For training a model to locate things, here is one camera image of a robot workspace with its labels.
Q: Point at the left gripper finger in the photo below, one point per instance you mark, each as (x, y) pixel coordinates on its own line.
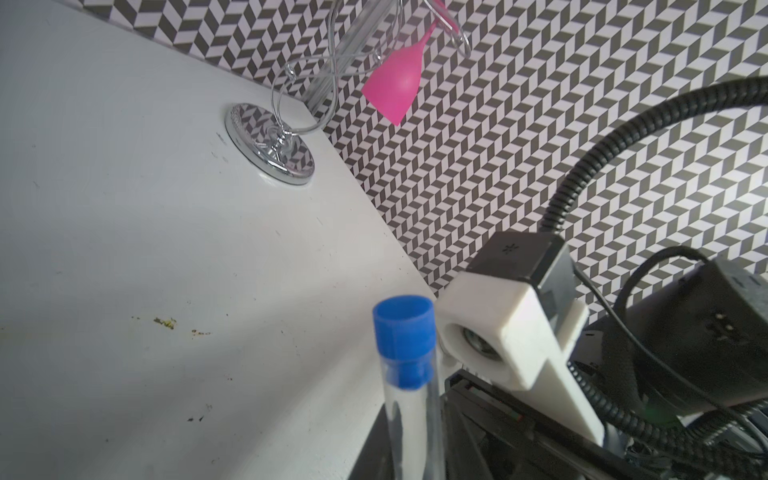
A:
(375, 460)

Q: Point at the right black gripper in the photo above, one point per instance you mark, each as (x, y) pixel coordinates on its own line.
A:
(492, 435)

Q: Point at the test tube blue cap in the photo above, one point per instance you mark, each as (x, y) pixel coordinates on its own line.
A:
(406, 340)

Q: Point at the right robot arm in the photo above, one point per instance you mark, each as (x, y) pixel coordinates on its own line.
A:
(696, 346)

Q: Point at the pink plastic wine glass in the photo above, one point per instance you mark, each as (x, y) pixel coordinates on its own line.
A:
(393, 86)

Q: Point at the chrome wire glass rack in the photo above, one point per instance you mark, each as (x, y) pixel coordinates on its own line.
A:
(268, 141)

